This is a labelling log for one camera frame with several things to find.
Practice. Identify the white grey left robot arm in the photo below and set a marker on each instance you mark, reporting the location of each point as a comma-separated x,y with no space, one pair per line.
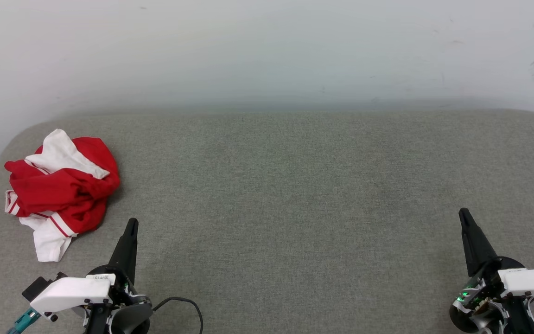
130,322

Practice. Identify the grey fabric sofa seat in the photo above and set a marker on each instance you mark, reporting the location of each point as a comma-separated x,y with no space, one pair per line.
285,195

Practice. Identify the red and white shirt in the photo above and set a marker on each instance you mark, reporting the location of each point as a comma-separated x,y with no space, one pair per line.
63,190

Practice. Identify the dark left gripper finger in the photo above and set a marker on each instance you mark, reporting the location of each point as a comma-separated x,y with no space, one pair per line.
127,253

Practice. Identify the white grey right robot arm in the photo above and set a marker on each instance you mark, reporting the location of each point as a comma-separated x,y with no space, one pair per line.
519,317

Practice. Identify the teal left camera connector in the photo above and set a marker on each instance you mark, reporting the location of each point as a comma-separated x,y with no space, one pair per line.
23,321

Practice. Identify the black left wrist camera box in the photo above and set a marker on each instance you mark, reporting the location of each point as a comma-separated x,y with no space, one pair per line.
37,287

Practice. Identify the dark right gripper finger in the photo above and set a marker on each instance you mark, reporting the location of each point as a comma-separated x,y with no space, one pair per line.
475,246

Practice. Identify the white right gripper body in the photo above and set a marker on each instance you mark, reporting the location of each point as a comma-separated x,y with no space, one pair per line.
531,283

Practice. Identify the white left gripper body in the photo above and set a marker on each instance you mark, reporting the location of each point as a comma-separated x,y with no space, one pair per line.
74,291

